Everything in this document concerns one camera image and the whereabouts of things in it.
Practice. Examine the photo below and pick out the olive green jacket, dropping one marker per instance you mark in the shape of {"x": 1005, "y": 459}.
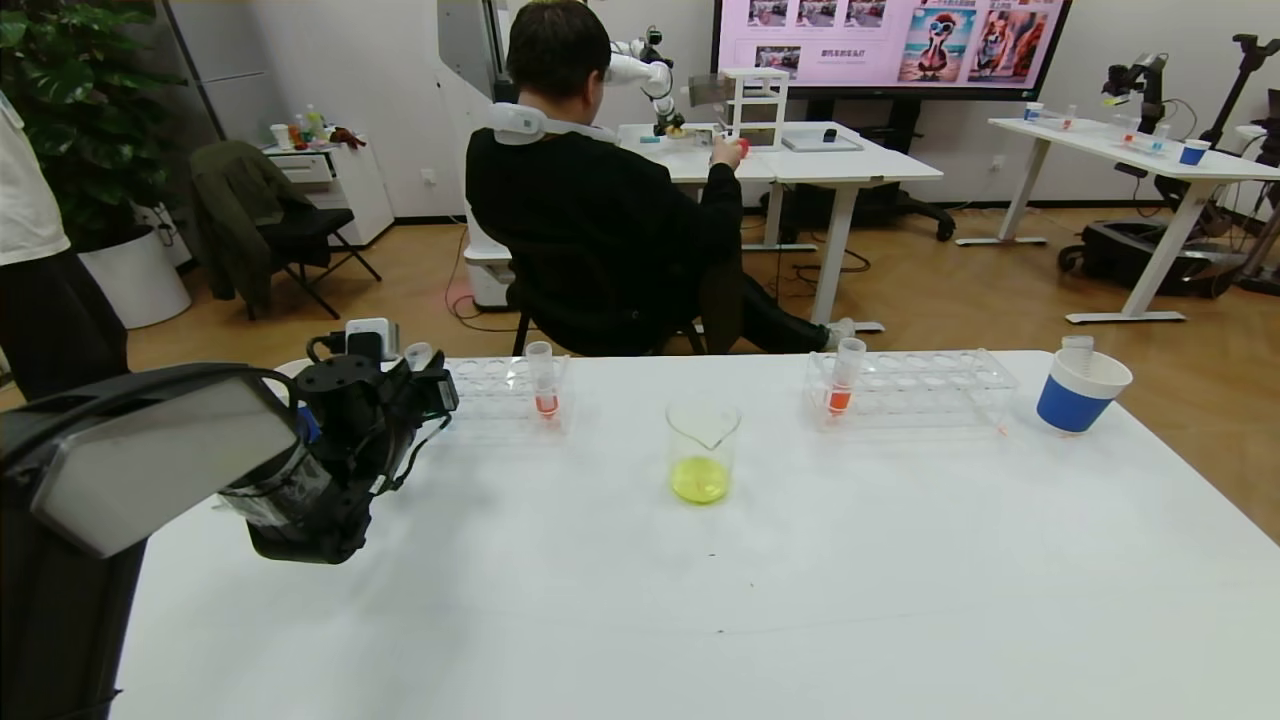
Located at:
{"x": 225, "y": 220}

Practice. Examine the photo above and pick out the clear glass beaker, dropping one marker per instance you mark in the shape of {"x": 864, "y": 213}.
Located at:
{"x": 700, "y": 470}

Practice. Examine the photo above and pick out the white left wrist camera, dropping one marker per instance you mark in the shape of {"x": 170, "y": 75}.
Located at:
{"x": 372, "y": 338}

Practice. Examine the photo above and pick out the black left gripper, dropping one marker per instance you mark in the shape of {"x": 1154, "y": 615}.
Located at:
{"x": 441, "y": 391}

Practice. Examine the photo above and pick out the small white shelf rack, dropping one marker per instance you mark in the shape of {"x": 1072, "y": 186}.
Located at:
{"x": 765, "y": 75}

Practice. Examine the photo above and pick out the test tube with red pigment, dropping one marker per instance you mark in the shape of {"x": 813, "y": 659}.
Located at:
{"x": 842, "y": 390}
{"x": 545, "y": 395}

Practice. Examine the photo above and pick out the black tripod stand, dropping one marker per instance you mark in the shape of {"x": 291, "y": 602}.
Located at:
{"x": 1250, "y": 50}

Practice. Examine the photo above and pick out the large wall display screen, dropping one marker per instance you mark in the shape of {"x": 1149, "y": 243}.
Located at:
{"x": 900, "y": 45}

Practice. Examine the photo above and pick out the black office chair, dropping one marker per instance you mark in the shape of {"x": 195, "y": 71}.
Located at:
{"x": 720, "y": 300}

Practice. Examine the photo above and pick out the large green potted plant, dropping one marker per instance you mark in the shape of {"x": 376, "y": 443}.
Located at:
{"x": 90, "y": 100}

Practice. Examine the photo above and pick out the white standing desk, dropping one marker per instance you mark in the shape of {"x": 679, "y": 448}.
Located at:
{"x": 850, "y": 165}

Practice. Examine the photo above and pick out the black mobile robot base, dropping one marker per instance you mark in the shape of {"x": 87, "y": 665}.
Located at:
{"x": 1130, "y": 255}

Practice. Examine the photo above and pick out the black display stand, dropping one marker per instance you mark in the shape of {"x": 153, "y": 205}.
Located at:
{"x": 905, "y": 112}

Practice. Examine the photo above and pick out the long white table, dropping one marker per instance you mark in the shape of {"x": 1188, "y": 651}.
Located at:
{"x": 1100, "y": 145}

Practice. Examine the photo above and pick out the person in black sweater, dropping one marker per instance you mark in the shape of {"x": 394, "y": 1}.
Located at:
{"x": 590, "y": 210}

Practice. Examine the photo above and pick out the test tube with blue pigment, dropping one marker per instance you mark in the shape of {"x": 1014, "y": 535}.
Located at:
{"x": 418, "y": 355}

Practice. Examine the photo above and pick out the white neck-worn headset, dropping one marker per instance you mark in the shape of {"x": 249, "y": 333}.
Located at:
{"x": 515, "y": 120}

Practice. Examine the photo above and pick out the black background robot arm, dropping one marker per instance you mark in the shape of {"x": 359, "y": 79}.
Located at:
{"x": 1145, "y": 85}

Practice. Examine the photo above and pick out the grey tablet with black puck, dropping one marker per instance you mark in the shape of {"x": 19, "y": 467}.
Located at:
{"x": 820, "y": 145}

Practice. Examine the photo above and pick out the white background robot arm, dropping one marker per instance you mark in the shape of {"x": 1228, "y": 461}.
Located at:
{"x": 640, "y": 70}

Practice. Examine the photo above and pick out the white plant pot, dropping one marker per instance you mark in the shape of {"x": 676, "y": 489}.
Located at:
{"x": 140, "y": 285}

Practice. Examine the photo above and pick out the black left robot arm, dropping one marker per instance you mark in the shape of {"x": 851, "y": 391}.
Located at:
{"x": 150, "y": 460}

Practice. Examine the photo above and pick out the white drawer cabinet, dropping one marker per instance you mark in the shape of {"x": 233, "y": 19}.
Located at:
{"x": 350, "y": 190}

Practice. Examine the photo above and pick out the brown flat board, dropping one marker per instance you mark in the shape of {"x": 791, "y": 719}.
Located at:
{"x": 710, "y": 90}

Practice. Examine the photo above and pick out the black folding chair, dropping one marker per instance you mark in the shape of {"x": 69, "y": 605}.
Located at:
{"x": 310, "y": 235}

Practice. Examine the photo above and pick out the person in white t-shirt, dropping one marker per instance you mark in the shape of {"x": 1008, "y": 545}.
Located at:
{"x": 25, "y": 200}

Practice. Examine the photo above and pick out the test tube with yellow pigment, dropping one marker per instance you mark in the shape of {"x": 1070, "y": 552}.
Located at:
{"x": 1078, "y": 350}

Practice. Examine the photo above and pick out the clear acrylic test tube rack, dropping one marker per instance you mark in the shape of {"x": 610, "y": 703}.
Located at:
{"x": 495, "y": 385}
{"x": 930, "y": 395}

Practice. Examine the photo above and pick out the white robot body column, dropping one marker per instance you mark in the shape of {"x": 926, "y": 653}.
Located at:
{"x": 460, "y": 120}

